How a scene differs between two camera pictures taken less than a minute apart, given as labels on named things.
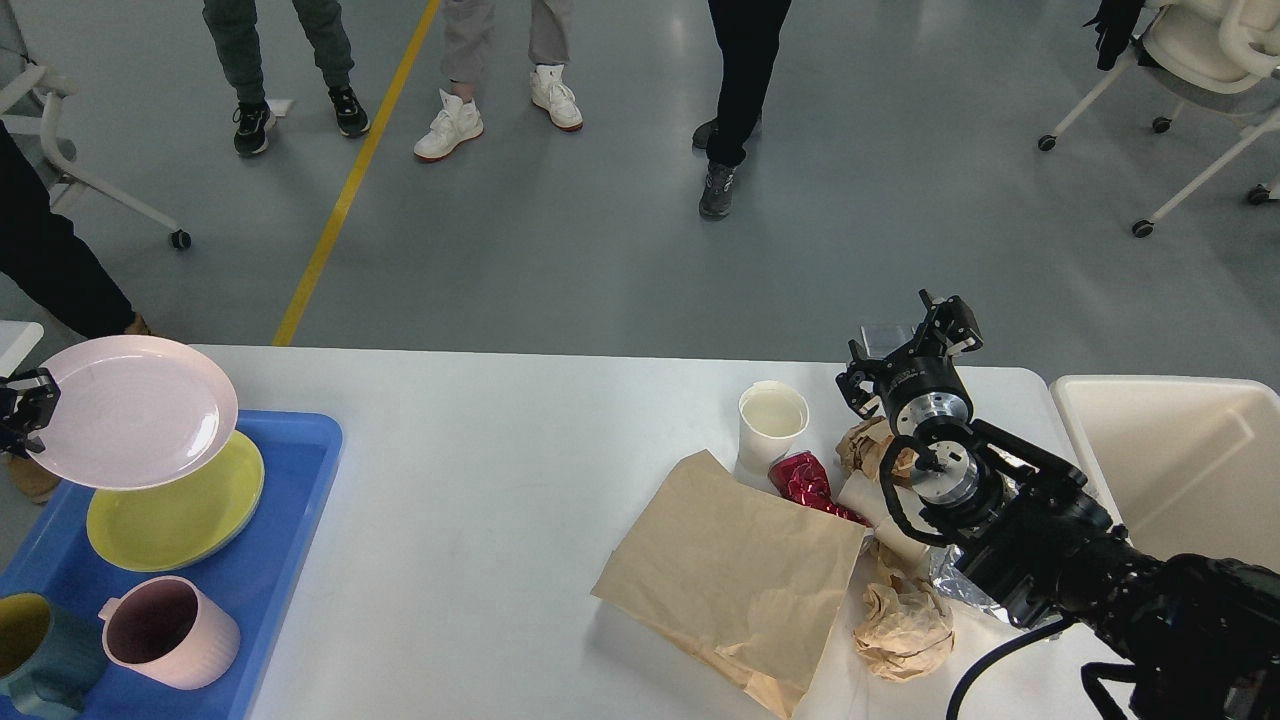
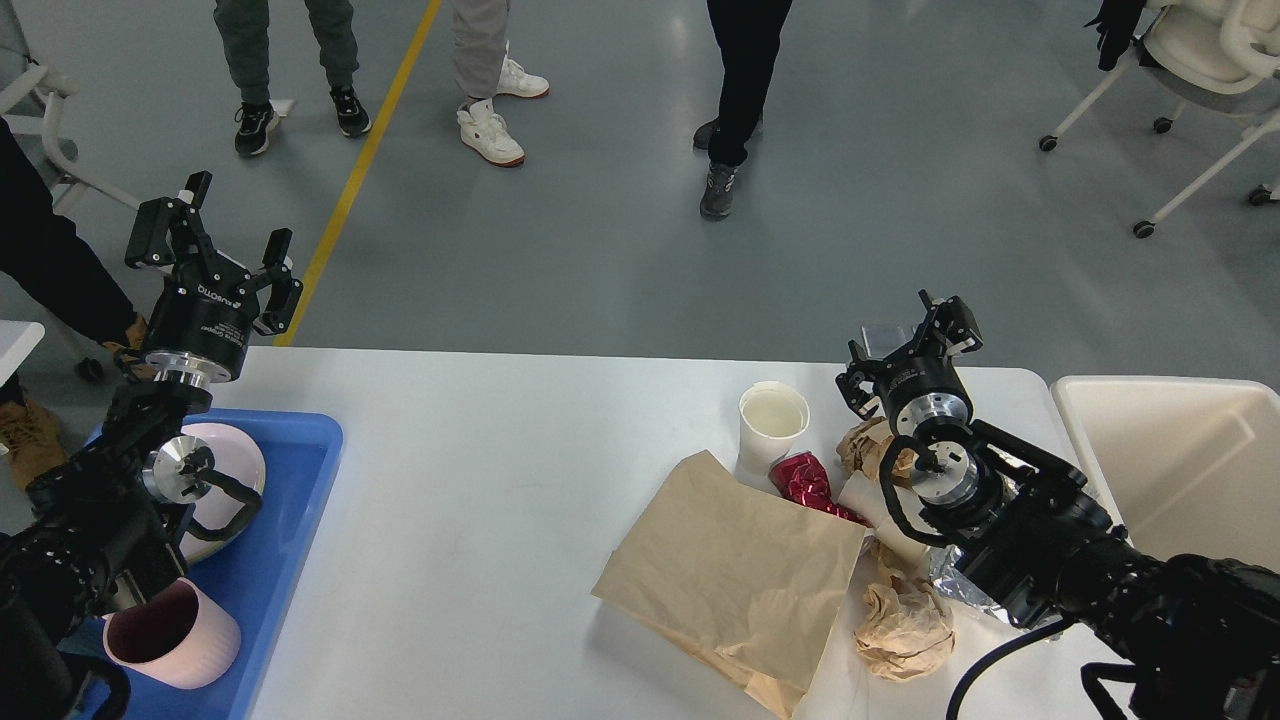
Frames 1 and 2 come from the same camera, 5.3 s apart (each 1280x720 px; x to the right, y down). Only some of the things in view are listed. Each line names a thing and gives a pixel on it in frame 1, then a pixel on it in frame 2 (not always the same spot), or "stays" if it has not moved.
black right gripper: [917, 387] stays
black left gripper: [38, 394] -> [207, 316]
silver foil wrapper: [959, 583] stays
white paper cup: [771, 415] stays
